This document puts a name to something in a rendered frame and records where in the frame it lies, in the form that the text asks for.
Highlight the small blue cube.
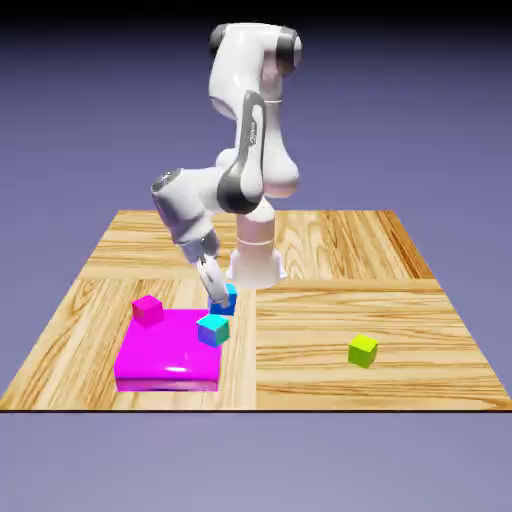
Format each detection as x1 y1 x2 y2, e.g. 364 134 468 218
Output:
208 282 238 317

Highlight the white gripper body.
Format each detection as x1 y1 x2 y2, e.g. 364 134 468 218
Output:
197 254 231 308

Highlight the small pink cube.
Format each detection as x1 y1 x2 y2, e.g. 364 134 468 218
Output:
131 294 164 329

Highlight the small yellow-green cube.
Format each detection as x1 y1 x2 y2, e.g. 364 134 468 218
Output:
347 333 380 370

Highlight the small cyan cube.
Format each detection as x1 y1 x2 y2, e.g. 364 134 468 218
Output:
195 313 231 348

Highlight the large magenta box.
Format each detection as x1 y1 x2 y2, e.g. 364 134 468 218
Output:
113 307 223 393

